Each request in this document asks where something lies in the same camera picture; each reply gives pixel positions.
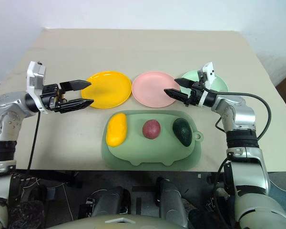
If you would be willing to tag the grey left robot thigh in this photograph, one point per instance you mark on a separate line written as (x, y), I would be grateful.
(109, 200)

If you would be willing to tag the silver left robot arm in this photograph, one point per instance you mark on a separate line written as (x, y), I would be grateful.
(8, 112)

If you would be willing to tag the yellow mango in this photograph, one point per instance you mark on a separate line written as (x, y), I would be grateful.
(116, 130)

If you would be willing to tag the yellow plastic plate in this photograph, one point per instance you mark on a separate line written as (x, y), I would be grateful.
(109, 88)

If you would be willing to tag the pink plastic plate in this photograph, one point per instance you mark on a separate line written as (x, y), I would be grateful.
(150, 88)

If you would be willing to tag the dark rounded textured shape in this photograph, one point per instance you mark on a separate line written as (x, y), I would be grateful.
(26, 214)

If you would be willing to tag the grey robot torso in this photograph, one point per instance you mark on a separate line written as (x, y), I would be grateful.
(114, 223)

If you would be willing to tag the dark green avocado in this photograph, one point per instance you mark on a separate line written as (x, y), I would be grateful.
(183, 131)

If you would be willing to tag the grey right robot thigh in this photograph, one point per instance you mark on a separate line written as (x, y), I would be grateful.
(171, 198)

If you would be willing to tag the translucent green plastic tray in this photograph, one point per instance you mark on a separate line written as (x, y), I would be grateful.
(145, 152)

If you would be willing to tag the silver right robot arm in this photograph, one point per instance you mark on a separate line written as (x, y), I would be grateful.
(240, 117)

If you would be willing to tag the light green plastic plate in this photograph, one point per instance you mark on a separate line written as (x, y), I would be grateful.
(221, 84)

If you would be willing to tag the grey robot thigh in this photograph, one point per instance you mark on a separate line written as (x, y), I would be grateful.
(171, 198)
(109, 200)

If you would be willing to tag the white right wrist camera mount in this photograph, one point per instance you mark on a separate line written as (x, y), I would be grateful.
(209, 71)

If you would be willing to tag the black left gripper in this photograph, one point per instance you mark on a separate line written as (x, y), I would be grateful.
(48, 95)

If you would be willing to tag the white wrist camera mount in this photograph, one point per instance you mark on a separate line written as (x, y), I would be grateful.
(209, 71)
(35, 72)

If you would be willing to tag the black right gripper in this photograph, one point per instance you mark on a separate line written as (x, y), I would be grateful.
(195, 95)

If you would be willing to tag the black table frame bar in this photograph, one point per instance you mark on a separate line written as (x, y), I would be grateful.
(52, 177)

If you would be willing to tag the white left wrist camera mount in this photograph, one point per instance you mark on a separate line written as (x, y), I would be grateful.
(35, 72)

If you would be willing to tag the round dark red fruit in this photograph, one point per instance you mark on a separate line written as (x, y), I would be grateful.
(151, 129)

